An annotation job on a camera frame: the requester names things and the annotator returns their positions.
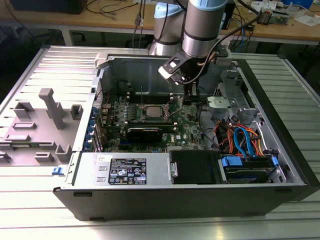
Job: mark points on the metal locking lever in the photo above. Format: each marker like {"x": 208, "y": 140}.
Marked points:
{"x": 178, "y": 109}
{"x": 142, "y": 96}

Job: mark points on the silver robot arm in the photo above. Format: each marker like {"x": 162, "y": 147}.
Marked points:
{"x": 202, "y": 30}

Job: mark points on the black RAM slot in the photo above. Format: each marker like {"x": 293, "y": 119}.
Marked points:
{"x": 168, "y": 126}
{"x": 150, "y": 123}
{"x": 150, "y": 120}
{"x": 136, "y": 93}
{"x": 136, "y": 96}
{"x": 136, "y": 100}

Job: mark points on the CPU socket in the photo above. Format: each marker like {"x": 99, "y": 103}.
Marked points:
{"x": 143, "y": 115}

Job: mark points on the copper finned CPU cooler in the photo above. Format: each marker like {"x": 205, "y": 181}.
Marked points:
{"x": 264, "y": 16}

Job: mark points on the blue expansion slot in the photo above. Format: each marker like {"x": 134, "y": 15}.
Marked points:
{"x": 124, "y": 144}

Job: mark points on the silver perforated drive cage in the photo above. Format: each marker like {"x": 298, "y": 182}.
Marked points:
{"x": 230, "y": 82}

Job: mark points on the green motherboard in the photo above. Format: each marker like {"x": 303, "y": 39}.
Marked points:
{"x": 185, "y": 130}

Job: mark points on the small black adapter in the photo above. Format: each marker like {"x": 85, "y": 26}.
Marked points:
{"x": 250, "y": 27}

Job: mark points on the black graphics card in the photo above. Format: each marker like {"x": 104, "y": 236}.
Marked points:
{"x": 143, "y": 136}

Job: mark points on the white printed card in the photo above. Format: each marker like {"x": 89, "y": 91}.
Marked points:
{"x": 258, "y": 6}

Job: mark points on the grey case release latch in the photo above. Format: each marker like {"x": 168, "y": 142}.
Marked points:
{"x": 101, "y": 60}

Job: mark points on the black plastic drive shroud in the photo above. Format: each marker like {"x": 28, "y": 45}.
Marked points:
{"x": 195, "y": 167}

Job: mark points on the hard disk in blue carrier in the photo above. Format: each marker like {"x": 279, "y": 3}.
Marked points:
{"x": 231, "y": 161}

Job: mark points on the grey electronic module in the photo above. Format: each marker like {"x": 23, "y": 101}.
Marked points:
{"x": 280, "y": 17}

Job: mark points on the blue card retainer clip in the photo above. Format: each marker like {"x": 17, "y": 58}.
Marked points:
{"x": 94, "y": 111}
{"x": 92, "y": 124}
{"x": 88, "y": 145}
{"x": 89, "y": 135}

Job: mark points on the perforated case grille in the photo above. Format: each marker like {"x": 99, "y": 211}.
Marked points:
{"x": 99, "y": 146}

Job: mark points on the white papers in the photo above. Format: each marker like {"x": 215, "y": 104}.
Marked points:
{"x": 307, "y": 20}

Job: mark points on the black PC case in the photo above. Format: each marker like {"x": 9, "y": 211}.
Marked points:
{"x": 175, "y": 205}

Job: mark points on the silver power supply unit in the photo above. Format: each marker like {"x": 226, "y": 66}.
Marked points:
{"x": 90, "y": 170}

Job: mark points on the long wooden desk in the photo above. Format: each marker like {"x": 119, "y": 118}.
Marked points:
{"x": 50, "y": 20}

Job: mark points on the wide black box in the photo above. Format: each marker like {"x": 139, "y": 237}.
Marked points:
{"x": 45, "y": 6}

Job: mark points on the grey parts rack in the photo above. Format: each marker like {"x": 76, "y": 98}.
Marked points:
{"x": 37, "y": 135}

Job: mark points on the blue plastic latch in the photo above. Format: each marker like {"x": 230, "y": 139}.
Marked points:
{"x": 57, "y": 171}

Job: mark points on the white camera on black bracket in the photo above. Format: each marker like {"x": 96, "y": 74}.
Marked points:
{"x": 166, "y": 72}

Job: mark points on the grey camera box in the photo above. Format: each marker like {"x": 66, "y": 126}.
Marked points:
{"x": 223, "y": 60}

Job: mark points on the silver metal bracket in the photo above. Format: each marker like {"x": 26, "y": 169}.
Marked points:
{"x": 220, "y": 105}

